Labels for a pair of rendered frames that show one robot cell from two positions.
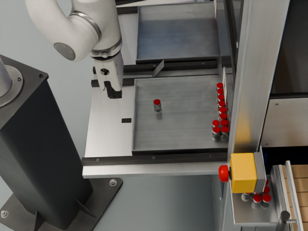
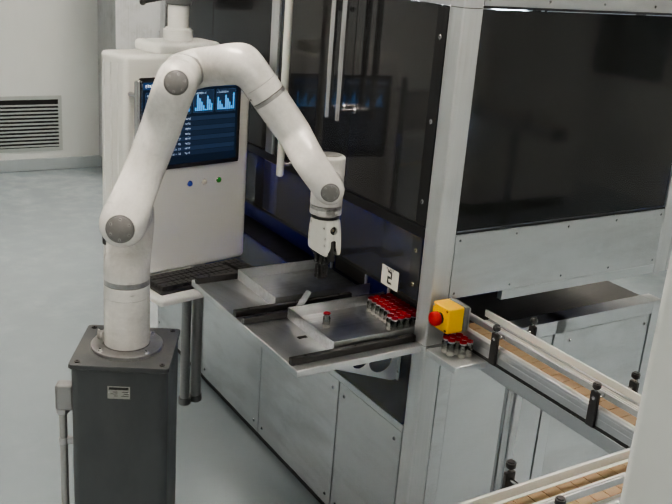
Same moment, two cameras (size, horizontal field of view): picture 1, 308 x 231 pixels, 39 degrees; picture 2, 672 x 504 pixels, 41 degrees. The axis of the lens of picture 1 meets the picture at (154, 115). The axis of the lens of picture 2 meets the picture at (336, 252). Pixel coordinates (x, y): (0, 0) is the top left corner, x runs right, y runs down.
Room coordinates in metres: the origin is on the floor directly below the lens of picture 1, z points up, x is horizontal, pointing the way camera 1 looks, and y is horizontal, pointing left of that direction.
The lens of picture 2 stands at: (-1.05, 1.48, 1.92)
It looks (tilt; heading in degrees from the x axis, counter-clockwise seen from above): 19 degrees down; 321
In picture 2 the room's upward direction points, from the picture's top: 4 degrees clockwise
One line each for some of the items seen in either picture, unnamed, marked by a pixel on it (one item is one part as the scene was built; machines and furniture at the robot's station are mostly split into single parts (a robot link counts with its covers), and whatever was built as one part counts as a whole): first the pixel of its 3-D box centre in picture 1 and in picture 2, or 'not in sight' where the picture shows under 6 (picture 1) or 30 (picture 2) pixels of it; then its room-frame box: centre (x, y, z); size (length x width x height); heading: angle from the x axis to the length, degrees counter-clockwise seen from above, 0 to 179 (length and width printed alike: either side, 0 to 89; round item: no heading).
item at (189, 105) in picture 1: (191, 113); (360, 320); (0.75, -0.11, 0.90); 0.34 x 0.26 x 0.04; 83
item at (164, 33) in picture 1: (187, 33); (303, 281); (1.08, -0.15, 0.90); 0.34 x 0.26 x 0.04; 83
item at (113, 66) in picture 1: (107, 61); (324, 231); (0.70, 0.09, 1.21); 0.10 x 0.08 x 0.11; 173
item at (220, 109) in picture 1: (222, 111); (385, 313); (0.74, -0.20, 0.90); 0.18 x 0.02 x 0.05; 173
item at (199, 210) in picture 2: not in sight; (175, 154); (1.67, 0.00, 1.19); 0.50 x 0.19 x 0.78; 94
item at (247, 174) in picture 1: (245, 173); (449, 315); (0.48, -0.20, 1.00); 0.08 x 0.07 x 0.07; 83
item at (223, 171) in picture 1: (226, 173); (436, 318); (0.49, -0.15, 0.99); 0.04 x 0.04 x 0.04; 83
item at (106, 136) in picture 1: (167, 77); (310, 311); (0.92, -0.06, 0.87); 0.70 x 0.48 x 0.02; 173
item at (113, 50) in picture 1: (102, 42); (326, 209); (0.70, 0.09, 1.27); 0.09 x 0.08 x 0.03; 173
